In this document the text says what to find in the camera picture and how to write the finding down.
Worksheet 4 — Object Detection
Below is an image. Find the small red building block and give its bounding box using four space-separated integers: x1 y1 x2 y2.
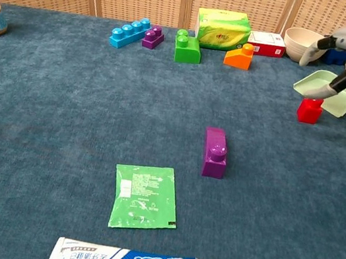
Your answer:
295 95 326 127

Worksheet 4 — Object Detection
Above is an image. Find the purple curved building block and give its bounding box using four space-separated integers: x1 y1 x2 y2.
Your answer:
197 126 233 180

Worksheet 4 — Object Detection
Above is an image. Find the blue compartment tray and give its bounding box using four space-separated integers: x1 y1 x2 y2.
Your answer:
322 47 346 67

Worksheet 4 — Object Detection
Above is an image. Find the light green dustpan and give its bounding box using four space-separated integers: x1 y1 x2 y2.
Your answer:
289 64 346 120

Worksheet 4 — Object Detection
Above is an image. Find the beige bowl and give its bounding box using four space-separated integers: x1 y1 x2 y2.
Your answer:
279 25 331 67

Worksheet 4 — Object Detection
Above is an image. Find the red and white box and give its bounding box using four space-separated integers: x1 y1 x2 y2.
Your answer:
245 28 289 61

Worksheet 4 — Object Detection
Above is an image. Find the orange sloped building block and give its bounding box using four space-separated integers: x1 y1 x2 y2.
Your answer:
223 39 256 72

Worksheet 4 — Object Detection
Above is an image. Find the green tissue pack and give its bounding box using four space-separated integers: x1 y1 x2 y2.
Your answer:
192 5 254 57

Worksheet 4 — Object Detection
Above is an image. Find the green two-stud building block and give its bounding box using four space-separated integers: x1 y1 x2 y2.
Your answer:
171 28 207 67

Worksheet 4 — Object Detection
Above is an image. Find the small purple two-stud block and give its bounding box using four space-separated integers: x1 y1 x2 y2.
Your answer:
140 22 167 52

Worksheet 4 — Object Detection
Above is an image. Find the blue four-stud building block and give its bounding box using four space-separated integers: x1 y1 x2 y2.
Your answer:
107 13 153 54

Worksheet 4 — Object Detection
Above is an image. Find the green sachet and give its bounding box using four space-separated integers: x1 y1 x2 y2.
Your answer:
105 158 187 240

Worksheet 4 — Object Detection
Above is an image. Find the teal carpet table mat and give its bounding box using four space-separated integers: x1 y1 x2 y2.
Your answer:
0 0 346 259

